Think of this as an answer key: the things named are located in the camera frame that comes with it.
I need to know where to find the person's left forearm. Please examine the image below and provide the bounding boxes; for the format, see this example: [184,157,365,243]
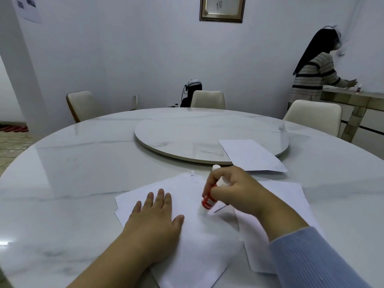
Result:
[67,228,168,288]

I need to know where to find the cream upholstered chair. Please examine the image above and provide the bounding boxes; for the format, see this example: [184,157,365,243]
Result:
[283,100,343,138]
[190,90,226,110]

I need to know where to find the framed wall picture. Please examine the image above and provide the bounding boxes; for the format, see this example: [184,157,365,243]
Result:
[199,0,247,23]

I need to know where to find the beige sideboard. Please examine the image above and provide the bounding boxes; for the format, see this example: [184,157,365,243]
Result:
[320,86,384,161]

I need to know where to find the round marble turntable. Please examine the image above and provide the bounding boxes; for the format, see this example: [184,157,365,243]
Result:
[134,116,290,165]

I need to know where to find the red slippers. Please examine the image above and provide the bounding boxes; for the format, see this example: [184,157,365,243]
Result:
[0,124,29,133]

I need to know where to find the cream chair wooden frame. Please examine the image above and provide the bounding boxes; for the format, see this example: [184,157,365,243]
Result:
[66,91,106,123]

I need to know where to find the black water dispenser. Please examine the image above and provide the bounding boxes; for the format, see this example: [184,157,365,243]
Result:
[180,78,203,108]

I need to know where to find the person's left hand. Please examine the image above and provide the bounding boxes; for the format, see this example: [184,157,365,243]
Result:
[121,189,185,264]

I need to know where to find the large white paper sheet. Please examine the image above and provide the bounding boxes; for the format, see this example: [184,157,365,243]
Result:
[115,172,244,288]

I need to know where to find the person's right hand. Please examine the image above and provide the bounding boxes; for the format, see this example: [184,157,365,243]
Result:
[202,166,284,227]

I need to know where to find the person's right forearm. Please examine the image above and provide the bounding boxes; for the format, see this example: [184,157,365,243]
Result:
[259,201,374,288]

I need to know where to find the white glue stick red label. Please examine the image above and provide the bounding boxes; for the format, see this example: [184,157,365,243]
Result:
[201,164,232,210]

